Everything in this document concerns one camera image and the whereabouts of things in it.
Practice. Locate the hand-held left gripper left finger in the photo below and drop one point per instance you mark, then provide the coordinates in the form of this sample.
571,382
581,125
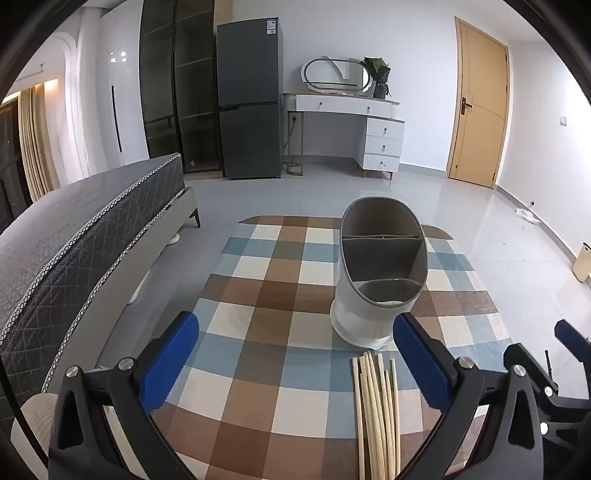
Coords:
168,364

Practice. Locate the dark window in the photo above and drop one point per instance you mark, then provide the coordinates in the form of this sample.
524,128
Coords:
9,157

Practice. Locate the white grey utensil holder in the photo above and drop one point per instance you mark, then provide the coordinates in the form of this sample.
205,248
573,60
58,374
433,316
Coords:
369,318

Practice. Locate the white power strip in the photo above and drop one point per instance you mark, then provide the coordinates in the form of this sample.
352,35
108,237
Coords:
293,168

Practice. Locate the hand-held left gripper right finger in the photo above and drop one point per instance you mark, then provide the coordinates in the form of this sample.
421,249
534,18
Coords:
422,364

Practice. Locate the plaid mat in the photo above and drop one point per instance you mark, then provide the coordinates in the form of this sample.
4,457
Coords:
277,286

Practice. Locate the black wrapped bouquet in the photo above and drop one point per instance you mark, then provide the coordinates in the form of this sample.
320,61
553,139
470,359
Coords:
381,81

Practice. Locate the white floor bin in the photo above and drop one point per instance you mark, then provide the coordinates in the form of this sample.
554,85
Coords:
582,261

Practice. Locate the grey bed frame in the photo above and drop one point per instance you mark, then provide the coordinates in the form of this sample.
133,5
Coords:
180,207

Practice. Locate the white round bed foot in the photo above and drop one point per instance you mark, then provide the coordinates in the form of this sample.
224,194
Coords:
173,238

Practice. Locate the dark grey refrigerator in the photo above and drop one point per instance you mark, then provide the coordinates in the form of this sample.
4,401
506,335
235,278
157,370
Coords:
249,92

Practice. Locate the pile of chopsticks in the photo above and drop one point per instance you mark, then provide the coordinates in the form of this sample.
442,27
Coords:
369,415

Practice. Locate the cream round object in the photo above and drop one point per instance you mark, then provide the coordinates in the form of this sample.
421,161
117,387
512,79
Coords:
32,424

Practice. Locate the beige curtain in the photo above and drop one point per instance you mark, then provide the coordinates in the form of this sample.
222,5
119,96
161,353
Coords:
37,147

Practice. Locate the dark glass cabinet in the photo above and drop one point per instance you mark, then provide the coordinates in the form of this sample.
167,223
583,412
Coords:
184,92

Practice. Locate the dark grey quilted mattress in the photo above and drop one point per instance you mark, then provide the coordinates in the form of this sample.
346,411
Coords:
69,240

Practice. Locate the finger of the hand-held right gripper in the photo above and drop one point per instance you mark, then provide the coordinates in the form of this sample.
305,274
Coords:
572,334
526,357

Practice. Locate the wooden door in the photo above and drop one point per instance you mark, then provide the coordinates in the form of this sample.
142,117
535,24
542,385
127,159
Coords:
475,124

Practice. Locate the white cloth scrap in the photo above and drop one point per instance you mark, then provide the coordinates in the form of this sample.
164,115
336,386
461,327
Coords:
526,216

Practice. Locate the white dressing table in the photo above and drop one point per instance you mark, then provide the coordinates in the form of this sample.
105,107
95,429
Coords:
383,138

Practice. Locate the oval lit mirror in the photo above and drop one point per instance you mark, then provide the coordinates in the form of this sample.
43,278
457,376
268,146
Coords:
355,74

